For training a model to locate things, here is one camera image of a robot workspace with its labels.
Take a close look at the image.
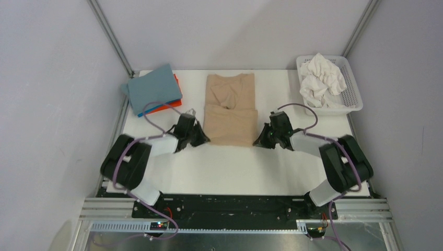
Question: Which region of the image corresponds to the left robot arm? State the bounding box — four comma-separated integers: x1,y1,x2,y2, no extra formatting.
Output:
100,113,211,218

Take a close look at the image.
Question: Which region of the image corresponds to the folded grey-blue t shirt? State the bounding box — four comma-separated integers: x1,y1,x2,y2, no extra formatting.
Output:
120,64,183,117

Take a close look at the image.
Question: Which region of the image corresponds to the aluminium frame post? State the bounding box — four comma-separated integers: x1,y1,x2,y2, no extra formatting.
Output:
87,0,135,78
341,0,382,58

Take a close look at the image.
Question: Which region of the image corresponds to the folded orange t shirt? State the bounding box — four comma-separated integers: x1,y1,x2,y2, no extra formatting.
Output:
147,74,182,114

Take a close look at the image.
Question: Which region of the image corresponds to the beige t shirt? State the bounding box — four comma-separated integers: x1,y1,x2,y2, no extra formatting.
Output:
203,73,258,147

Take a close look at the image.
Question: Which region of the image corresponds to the left aluminium frame post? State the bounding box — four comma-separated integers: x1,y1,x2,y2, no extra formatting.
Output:
87,0,135,78

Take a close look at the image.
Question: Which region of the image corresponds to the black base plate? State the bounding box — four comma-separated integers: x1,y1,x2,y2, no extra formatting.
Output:
132,193,338,231

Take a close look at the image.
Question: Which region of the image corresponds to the white plastic basket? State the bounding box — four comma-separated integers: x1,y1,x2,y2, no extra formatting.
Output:
296,55,363,116

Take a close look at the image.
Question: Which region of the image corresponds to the folded bright blue t shirt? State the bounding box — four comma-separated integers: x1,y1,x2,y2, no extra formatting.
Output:
131,99,182,117

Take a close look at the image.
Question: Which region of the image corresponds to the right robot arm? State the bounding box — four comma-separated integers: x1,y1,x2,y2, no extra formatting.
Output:
253,112,374,219

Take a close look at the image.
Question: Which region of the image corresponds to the right aluminium frame post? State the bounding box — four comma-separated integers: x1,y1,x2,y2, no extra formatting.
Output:
341,0,382,58

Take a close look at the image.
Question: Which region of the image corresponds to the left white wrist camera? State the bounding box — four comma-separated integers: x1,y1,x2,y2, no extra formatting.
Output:
186,108,196,117

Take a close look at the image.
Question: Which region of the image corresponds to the crumpled white t shirt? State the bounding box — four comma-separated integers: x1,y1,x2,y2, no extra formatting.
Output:
299,53,347,108

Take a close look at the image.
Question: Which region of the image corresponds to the white slotted cable duct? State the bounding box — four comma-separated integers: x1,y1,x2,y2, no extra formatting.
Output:
89,221,309,234

